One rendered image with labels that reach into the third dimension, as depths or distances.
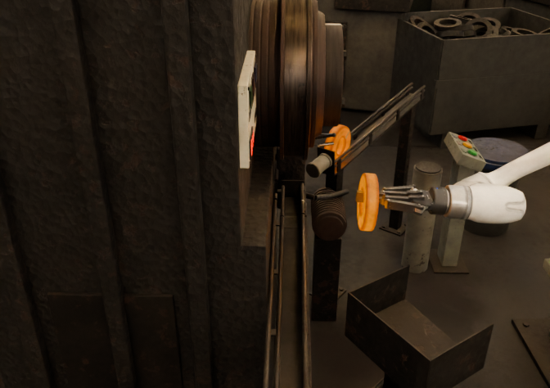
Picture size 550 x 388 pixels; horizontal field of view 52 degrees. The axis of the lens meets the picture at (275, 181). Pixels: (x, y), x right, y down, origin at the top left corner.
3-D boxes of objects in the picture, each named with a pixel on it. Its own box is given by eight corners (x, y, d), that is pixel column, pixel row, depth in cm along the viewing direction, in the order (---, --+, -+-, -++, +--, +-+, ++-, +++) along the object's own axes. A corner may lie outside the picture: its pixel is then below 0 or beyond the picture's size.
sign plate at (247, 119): (239, 168, 118) (236, 85, 109) (248, 121, 141) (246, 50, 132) (250, 169, 118) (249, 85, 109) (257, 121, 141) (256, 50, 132)
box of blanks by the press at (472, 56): (426, 151, 376) (442, 35, 339) (377, 108, 447) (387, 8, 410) (560, 137, 397) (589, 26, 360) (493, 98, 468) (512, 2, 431)
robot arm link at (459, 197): (457, 208, 157) (436, 206, 157) (464, 179, 153) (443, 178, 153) (466, 226, 149) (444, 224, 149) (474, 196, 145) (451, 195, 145)
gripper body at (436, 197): (445, 221, 149) (410, 219, 149) (438, 205, 157) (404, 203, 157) (451, 196, 146) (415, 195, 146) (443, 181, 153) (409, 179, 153)
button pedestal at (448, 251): (435, 277, 257) (455, 154, 228) (424, 246, 278) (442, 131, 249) (470, 277, 256) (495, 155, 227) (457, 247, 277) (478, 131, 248)
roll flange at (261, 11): (244, 189, 147) (239, 3, 125) (255, 121, 189) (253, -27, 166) (282, 190, 147) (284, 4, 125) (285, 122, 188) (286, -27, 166)
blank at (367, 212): (368, 196, 141) (381, 196, 141) (362, 161, 154) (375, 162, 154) (359, 242, 150) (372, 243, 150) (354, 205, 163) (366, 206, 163)
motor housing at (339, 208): (308, 326, 228) (313, 213, 203) (307, 291, 248) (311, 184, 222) (340, 327, 228) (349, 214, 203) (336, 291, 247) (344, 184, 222)
